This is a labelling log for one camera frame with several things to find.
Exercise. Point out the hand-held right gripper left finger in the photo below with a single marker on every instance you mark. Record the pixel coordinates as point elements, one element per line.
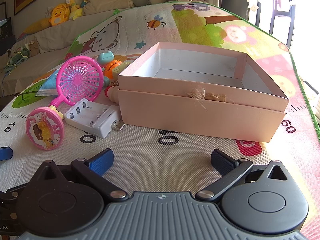
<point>102,161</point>

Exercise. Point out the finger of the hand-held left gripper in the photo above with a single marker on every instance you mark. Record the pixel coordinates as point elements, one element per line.
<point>10,194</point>
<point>5,153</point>

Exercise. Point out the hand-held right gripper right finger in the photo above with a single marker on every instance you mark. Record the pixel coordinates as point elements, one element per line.
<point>222,162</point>

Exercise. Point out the white battery charger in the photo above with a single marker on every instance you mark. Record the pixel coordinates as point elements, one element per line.
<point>105,122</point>

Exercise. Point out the pink cardboard box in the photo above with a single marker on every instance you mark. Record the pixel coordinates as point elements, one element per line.
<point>200,115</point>

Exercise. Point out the pink plastic toy basket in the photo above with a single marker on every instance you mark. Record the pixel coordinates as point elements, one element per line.
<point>79,78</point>

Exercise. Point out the teal plastic toy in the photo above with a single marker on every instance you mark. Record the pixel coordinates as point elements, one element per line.
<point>105,57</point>

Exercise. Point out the printed play mat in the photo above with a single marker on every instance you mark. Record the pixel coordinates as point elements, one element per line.
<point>150,150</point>

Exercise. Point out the wooden toy figure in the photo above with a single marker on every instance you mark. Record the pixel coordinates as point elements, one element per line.
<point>113,93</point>

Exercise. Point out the blue wet wipes pack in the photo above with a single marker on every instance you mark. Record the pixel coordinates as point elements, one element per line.
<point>48,85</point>

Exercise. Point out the orange plastic toy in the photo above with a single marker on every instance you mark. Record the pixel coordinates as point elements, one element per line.
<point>111,70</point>

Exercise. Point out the beige toy piece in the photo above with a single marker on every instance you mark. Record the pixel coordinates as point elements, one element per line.
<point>120,70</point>

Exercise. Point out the green cloth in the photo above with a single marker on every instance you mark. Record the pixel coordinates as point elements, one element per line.
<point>17,57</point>

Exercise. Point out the brown plush toy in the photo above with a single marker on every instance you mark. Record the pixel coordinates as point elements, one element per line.
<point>33,47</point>

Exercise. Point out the dark glass cabinet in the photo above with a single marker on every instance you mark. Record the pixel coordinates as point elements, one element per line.
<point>6,35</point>

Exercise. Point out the beige covered sofa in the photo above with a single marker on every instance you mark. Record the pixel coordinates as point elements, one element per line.
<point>50,35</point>

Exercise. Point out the yellow banana pillow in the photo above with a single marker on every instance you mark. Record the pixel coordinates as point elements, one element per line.
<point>37,26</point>

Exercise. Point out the small framed picture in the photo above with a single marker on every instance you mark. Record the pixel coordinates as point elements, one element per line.
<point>3,10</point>

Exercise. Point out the yellow duck plush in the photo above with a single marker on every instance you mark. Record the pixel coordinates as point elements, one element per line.
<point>59,15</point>

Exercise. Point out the small yellow plush toy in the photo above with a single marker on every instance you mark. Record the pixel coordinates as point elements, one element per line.
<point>74,10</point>

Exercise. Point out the black window frame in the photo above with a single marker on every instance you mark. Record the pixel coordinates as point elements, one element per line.
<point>290,25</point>

